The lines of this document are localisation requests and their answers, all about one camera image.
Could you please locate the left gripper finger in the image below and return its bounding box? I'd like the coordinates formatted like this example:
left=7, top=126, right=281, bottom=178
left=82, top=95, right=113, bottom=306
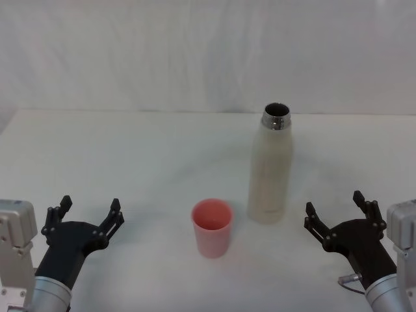
left=92, top=198, right=125, bottom=243
left=41, top=194, right=73, bottom=235

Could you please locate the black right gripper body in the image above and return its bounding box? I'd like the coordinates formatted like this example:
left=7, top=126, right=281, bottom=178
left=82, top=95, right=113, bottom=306
left=323, top=218, right=398, bottom=291

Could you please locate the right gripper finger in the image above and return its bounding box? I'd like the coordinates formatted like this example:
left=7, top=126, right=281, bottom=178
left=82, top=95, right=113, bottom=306
left=304, top=201, right=336, bottom=251
left=352, top=190, right=388, bottom=232

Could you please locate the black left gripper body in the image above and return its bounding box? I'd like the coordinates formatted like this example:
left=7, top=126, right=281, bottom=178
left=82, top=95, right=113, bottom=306
left=34, top=220, right=109, bottom=289

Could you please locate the cream vacuum bottle steel neck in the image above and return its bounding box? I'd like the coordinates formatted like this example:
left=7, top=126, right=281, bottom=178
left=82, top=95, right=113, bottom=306
left=247, top=102, right=295, bottom=225

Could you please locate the white table cloth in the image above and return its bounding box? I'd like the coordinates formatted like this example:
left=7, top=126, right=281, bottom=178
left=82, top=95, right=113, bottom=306
left=0, top=109, right=416, bottom=312

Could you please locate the pink cup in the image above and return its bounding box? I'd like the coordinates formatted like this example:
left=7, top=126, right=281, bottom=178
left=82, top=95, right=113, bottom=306
left=190, top=198, right=234, bottom=260

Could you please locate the white curtain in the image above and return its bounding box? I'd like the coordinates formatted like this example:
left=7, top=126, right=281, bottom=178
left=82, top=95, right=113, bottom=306
left=0, top=0, right=416, bottom=115

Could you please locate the thin dark cable silver plug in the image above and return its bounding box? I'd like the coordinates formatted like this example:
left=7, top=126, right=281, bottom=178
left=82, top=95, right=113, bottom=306
left=337, top=273, right=367, bottom=295

